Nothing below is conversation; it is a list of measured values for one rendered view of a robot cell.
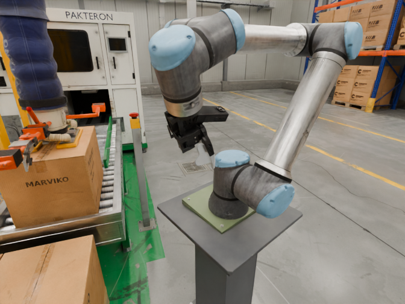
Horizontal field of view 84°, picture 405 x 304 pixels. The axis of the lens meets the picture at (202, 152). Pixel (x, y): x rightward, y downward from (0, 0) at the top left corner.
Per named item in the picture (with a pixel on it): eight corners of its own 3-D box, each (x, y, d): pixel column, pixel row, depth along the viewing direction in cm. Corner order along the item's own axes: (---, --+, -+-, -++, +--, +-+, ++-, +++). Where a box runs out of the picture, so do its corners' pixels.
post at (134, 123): (142, 223, 210) (129, 117, 172) (150, 222, 212) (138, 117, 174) (143, 228, 204) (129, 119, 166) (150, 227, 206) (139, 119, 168)
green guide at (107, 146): (110, 122, 332) (109, 116, 328) (117, 121, 335) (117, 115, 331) (104, 168, 192) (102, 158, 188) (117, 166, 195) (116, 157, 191)
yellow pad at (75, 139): (67, 132, 155) (65, 125, 153) (83, 130, 158) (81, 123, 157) (56, 149, 126) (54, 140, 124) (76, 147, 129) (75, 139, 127)
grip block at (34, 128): (29, 136, 116) (25, 125, 113) (51, 134, 119) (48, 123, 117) (23, 141, 108) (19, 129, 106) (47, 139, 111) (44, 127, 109)
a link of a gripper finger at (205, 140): (205, 155, 65) (191, 128, 63) (210, 152, 66) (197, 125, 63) (211, 158, 61) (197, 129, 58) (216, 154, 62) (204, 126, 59)
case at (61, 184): (47, 180, 174) (32, 130, 159) (103, 172, 186) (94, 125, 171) (17, 233, 122) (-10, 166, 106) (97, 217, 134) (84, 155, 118)
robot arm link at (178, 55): (207, 29, 41) (163, 53, 38) (213, 87, 51) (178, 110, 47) (175, 17, 46) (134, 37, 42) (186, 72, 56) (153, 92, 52)
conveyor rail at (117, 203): (117, 131, 340) (116, 119, 333) (121, 131, 341) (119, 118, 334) (117, 238, 138) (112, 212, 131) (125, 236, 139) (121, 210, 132)
